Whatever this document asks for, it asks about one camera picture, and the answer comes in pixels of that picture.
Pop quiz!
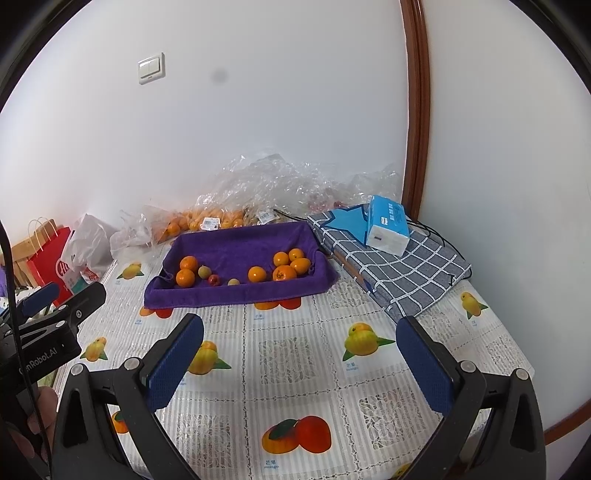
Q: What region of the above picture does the grey checked cloth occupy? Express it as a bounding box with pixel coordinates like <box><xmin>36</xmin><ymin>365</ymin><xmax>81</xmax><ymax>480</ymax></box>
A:
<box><xmin>307</xmin><ymin>210</ymin><xmax>472</xmax><ymax>321</ymax></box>

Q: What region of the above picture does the light blue star-shaped paper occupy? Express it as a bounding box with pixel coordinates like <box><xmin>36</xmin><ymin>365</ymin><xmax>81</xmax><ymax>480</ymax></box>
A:
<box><xmin>323</xmin><ymin>206</ymin><xmax>370</xmax><ymax>243</ymax></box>

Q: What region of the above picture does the brown paper bag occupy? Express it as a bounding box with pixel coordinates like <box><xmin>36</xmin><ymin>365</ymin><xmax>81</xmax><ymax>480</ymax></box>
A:
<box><xmin>9</xmin><ymin>216</ymin><xmax>58</xmax><ymax>289</ymax></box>

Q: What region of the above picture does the small crumpled clear plastic bag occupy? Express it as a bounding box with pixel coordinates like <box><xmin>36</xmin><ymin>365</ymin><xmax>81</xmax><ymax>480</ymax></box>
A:
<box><xmin>110</xmin><ymin>205</ymin><xmax>185</xmax><ymax>259</ymax></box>

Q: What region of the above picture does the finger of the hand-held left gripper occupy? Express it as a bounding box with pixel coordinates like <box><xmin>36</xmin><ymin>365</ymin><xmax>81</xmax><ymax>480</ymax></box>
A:
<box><xmin>17</xmin><ymin>282</ymin><xmax>61</xmax><ymax>318</ymax></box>
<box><xmin>21</xmin><ymin>281</ymin><xmax>108</xmax><ymax>343</ymax></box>

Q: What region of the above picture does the blue tissue pack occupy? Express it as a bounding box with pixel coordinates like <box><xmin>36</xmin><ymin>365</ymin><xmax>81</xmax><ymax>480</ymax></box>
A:
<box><xmin>365</xmin><ymin>195</ymin><xmax>411</xmax><ymax>257</ymax></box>

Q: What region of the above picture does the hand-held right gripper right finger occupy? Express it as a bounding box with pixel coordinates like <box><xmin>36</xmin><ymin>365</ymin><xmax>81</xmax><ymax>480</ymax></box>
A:
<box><xmin>396</xmin><ymin>316</ymin><xmax>548</xmax><ymax>480</ymax></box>

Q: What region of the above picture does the clear plastic bag of oranges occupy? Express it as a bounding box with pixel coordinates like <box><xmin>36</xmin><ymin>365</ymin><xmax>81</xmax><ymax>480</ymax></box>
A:
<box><xmin>185</xmin><ymin>152</ymin><xmax>402</xmax><ymax>232</ymax></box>

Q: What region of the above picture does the black cable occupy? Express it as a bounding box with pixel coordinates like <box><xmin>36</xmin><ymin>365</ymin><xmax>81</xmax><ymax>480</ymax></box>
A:
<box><xmin>406</xmin><ymin>219</ymin><xmax>472</xmax><ymax>282</ymax></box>

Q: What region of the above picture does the fruit print tablecloth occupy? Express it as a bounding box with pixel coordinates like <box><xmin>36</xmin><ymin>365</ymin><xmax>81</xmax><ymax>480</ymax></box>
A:
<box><xmin>51</xmin><ymin>240</ymin><xmax>536</xmax><ymax>480</ymax></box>

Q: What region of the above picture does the white wall light switch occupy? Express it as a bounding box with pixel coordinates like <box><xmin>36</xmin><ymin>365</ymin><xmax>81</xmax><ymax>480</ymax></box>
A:
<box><xmin>137</xmin><ymin>52</ymin><xmax>165</xmax><ymax>85</ymax></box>

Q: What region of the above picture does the purple towel-lined tray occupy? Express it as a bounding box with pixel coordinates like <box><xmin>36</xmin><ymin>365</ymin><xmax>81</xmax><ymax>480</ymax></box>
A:
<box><xmin>144</xmin><ymin>222</ymin><xmax>339</xmax><ymax>310</ymax></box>

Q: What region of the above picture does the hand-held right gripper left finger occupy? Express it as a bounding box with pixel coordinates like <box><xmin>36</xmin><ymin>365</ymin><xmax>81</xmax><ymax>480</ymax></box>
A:
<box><xmin>53</xmin><ymin>314</ymin><xmax>205</xmax><ymax>480</ymax></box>

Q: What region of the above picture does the white plastic bag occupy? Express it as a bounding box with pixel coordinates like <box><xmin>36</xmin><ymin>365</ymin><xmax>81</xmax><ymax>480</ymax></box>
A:
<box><xmin>62</xmin><ymin>213</ymin><xmax>116</xmax><ymax>284</ymax></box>

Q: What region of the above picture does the brown wooden door frame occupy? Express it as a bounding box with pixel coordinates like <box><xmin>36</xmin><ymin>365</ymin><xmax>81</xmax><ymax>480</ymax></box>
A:
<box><xmin>399</xmin><ymin>0</ymin><xmax>432</xmax><ymax>222</ymax></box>

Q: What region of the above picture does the person's left hand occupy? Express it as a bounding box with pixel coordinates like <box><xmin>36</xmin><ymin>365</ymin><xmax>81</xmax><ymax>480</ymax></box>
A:
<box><xmin>25</xmin><ymin>385</ymin><xmax>59</xmax><ymax>438</ymax></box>

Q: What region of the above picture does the red paper bag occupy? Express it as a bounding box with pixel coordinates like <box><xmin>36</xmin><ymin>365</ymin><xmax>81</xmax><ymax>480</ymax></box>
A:
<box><xmin>26</xmin><ymin>226</ymin><xmax>75</xmax><ymax>308</ymax></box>

